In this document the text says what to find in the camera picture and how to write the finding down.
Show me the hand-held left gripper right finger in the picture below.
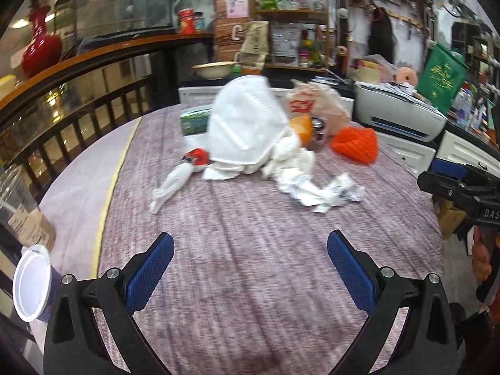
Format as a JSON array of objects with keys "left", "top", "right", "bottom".
[{"left": 327, "top": 230, "right": 458, "bottom": 375}]

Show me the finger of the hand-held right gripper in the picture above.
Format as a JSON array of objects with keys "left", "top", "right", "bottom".
[
  {"left": 417, "top": 170, "right": 475, "bottom": 206},
  {"left": 430, "top": 158, "right": 500, "bottom": 188}
]

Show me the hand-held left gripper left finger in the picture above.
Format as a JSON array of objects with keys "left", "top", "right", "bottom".
[{"left": 43, "top": 232, "right": 175, "bottom": 375}]

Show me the orange peel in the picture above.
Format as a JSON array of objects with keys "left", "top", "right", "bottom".
[{"left": 289, "top": 115, "right": 314, "bottom": 145}]

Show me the person's right hand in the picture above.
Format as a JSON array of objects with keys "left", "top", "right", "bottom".
[{"left": 471, "top": 227, "right": 493, "bottom": 282}]

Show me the wide white desk drawer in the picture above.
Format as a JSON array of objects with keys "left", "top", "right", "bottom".
[{"left": 437, "top": 131, "right": 500, "bottom": 176}]

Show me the white printer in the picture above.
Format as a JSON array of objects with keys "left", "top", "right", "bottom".
[{"left": 355, "top": 81, "right": 448, "bottom": 142}]

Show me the crumpled white paper wrapper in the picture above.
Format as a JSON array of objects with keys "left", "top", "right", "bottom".
[{"left": 275, "top": 172, "right": 366, "bottom": 215}]

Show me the green tote bag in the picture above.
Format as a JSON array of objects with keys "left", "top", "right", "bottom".
[{"left": 416, "top": 43, "right": 468, "bottom": 115}]

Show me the red crocheted item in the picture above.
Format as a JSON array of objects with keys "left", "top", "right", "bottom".
[{"left": 331, "top": 126, "right": 379, "bottom": 165}]

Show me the white red twisted wrapper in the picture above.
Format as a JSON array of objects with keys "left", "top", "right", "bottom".
[{"left": 150, "top": 147, "right": 209, "bottom": 215}]

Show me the purple grey tablecloth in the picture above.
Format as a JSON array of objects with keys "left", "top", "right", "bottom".
[{"left": 39, "top": 103, "right": 446, "bottom": 375}]

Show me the stack of papers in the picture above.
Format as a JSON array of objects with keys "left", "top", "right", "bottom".
[{"left": 361, "top": 81, "right": 417, "bottom": 96}]

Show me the brown paper cup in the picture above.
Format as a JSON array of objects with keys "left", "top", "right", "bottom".
[{"left": 8, "top": 207, "right": 56, "bottom": 251}]

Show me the white tissue wad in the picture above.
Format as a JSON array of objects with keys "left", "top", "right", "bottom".
[{"left": 261, "top": 133, "right": 316, "bottom": 183}]

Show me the red print plastic bag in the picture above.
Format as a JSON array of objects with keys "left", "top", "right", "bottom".
[{"left": 285, "top": 80, "right": 352, "bottom": 135}]

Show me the green tissue box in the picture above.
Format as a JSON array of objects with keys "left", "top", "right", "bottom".
[{"left": 180, "top": 106, "right": 213, "bottom": 137}]

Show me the clear plastic cup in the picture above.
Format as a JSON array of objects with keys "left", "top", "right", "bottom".
[{"left": 0, "top": 164, "right": 40, "bottom": 219}]

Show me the white face mask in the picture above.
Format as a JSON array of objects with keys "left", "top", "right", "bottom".
[{"left": 207, "top": 75, "right": 292, "bottom": 165}]

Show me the cream bowl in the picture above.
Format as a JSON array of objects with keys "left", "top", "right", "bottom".
[{"left": 192, "top": 62, "right": 240, "bottom": 81}]

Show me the wooden shelf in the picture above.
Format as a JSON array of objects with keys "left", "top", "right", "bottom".
[{"left": 254, "top": 8, "right": 329, "bottom": 69}]

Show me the wooden railing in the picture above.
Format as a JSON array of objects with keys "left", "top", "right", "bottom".
[{"left": 0, "top": 33, "right": 213, "bottom": 165}]

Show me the brown paper bag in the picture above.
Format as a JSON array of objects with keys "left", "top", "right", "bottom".
[{"left": 239, "top": 21, "right": 269, "bottom": 72}]

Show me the red vase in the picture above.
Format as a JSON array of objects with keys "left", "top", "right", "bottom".
[{"left": 21, "top": 6, "right": 63, "bottom": 79}]

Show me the red can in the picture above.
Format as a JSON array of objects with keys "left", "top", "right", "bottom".
[{"left": 178, "top": 8, "right": 197, "bottom": 34}]

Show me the white drawer with black handle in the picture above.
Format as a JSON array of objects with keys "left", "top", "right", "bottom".
[{"left": 375, "top": 131, "right": 436, "bottom": 174}]

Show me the pink foam ring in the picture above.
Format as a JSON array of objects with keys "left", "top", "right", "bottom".
[{"left": 396, "top": 66, "right": 420, "bottom": 86}]

